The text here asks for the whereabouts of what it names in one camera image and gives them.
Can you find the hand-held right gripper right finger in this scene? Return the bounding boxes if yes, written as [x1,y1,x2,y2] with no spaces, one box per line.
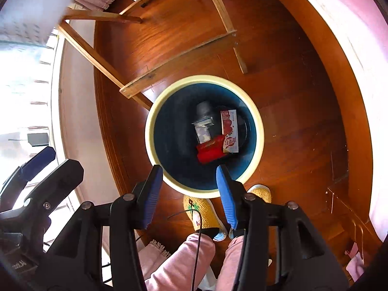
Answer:
[216,164,349,291]

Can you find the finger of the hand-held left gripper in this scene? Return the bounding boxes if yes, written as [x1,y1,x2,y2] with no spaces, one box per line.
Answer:
[0,146,57,202]
[0,158,85,237]

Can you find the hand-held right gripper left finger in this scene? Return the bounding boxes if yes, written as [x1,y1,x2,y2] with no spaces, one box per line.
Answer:
[45,164,164,291]

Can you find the cream rimmed blue trash bin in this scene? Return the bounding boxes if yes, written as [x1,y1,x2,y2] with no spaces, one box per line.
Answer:
[145,74,265,199]

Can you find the black rectangular object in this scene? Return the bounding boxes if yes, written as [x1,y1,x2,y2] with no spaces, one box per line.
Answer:
[27,132,49,146]

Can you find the yellow knit slipper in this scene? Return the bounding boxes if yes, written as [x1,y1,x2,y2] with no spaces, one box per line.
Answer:
[183,194,228,242]
[228,184,272,240]

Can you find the red snack wrapper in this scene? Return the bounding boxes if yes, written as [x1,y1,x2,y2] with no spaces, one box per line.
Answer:
[195,136,226,165]

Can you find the pink fringed cloth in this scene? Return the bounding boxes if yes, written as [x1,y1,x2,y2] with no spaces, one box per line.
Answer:
[138,239,172,279]

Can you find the person's right leg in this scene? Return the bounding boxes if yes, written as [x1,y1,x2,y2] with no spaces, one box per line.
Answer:
[216,236,247,291]

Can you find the person's leg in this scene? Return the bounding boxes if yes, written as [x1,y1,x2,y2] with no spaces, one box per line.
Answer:
[145,233,216,291]
[216,236,247,291]

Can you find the grid window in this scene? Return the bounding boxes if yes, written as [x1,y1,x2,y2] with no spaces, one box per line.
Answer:
[0,33,65,249]

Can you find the red white drink carton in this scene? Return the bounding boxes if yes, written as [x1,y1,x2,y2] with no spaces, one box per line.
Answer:
[220,109,240,154]

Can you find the person's left leg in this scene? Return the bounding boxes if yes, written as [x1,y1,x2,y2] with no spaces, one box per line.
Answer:
[145,233,216,291]

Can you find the clear silver plastic packet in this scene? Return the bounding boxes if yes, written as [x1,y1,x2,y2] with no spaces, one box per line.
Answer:
[192,101,216,144]

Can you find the pink bed sheet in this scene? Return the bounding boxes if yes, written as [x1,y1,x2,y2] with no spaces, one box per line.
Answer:
[285,0,388,234]

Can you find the thin black cable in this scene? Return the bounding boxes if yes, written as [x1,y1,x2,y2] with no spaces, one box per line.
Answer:
[166,209,203,291]

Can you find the wooden chair frame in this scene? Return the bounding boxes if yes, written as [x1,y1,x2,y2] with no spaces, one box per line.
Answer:
[56,0,249,110]

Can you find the wooden bed frame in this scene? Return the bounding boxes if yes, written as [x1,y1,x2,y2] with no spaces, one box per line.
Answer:
[255,0,375,219]

